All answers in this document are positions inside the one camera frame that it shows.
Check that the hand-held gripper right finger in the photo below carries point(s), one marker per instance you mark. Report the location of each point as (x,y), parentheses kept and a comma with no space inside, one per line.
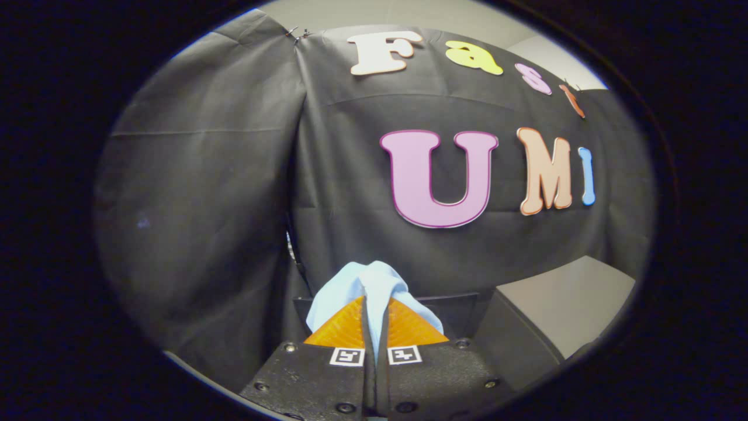
(432,380)

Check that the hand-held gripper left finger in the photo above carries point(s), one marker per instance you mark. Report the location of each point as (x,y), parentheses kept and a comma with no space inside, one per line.
(315,380)

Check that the light blue shirt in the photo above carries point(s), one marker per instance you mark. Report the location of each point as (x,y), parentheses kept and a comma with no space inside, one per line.
(374,283)

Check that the white cabinet with dark top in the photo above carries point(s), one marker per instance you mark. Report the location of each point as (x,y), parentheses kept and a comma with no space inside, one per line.
(567,298)

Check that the black backdrop cloth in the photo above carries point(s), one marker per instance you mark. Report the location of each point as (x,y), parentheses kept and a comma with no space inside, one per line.
(222,193)

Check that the metal cloth clip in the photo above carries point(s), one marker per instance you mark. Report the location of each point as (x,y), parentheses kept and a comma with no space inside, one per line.
(570,85)
(295,34)

